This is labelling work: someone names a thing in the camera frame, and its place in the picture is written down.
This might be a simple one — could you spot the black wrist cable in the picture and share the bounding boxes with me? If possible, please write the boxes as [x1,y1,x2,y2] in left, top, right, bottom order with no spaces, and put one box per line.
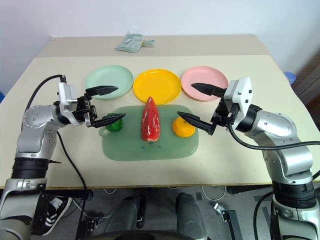
[24,74,68,112]
[228,123,320,151]

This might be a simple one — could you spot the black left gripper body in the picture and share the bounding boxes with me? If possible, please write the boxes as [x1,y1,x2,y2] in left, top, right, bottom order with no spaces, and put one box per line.
[72,93,98,127]

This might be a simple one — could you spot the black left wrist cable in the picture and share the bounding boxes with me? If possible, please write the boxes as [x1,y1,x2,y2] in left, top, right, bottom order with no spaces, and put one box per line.
[24,74,68,112]

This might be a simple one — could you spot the orange toy fruit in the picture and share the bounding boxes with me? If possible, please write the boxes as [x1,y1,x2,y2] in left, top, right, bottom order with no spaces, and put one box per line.
[172,117,197,138]

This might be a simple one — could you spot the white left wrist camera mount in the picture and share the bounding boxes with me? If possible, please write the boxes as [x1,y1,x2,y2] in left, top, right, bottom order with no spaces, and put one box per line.
[57,81,79,114]

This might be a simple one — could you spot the red pepper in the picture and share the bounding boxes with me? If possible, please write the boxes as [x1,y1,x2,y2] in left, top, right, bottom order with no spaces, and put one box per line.
[140,96,162,144]

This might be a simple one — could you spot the green vegetable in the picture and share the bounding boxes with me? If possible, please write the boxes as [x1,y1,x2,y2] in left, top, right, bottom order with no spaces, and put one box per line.
[104,112,124,132]

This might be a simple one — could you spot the metal caster wheel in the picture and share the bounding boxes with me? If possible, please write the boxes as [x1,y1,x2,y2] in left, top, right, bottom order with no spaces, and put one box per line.
[212,202,226,216]

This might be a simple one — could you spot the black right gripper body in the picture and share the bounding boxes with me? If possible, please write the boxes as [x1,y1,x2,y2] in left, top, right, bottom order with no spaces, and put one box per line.
[211,96,241,128]

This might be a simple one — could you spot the mint green plate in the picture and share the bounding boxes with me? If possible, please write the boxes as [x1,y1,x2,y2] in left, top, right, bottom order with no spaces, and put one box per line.
[84,64,134,101]

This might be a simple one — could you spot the yellow plate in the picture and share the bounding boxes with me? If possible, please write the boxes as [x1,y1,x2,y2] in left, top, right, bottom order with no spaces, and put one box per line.
[132,68,182,105]

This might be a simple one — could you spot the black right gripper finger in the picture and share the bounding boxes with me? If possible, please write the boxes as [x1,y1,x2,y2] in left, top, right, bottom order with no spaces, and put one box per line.
[190,82,226,98]
[176,111,218,137]

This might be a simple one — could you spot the translucent green cutting mat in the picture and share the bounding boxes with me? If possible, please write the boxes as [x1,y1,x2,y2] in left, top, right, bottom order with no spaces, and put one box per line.
[99,104,200,162]

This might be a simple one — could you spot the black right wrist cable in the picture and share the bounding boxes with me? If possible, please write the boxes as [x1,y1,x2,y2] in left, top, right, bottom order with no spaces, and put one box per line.
[228,123,320,151]

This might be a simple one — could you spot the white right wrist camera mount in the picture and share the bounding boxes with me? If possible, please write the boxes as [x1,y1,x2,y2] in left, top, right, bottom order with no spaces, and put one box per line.
[222,76,254,116]

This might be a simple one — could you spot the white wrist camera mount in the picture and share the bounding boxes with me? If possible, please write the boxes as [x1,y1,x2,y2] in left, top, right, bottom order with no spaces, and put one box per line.
[57,81,79,114]
[222,76,254,116]

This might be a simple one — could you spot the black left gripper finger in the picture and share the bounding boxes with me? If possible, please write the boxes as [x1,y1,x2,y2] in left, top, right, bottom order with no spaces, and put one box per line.
[85,85,119,97]
[90,113,127,129]

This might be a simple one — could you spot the long black cable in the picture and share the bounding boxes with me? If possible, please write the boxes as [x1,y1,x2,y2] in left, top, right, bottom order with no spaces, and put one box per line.
[56,130,89,227]

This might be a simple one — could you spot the black metal frame leg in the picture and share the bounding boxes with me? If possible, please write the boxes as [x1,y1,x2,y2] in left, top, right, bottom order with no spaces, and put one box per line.
[220,209,237,240]

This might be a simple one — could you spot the clear green plastic bag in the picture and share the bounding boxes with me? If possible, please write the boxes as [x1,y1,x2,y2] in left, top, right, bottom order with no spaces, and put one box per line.
[114,30,157,54]

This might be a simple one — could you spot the black and white sneaker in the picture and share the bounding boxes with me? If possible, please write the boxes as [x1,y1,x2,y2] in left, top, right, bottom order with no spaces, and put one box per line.
[42,195,73,237]

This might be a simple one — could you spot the pink plate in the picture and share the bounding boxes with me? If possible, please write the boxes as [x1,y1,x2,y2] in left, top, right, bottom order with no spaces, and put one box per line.
[180,65,230,102]

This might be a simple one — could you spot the dark rounded shape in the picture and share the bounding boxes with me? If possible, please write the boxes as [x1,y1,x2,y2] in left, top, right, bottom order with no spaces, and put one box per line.
[175,192,209,240]
[117,194,147,230]

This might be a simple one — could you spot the thin white cable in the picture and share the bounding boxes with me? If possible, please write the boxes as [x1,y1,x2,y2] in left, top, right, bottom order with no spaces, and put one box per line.
[200,185,227,202]

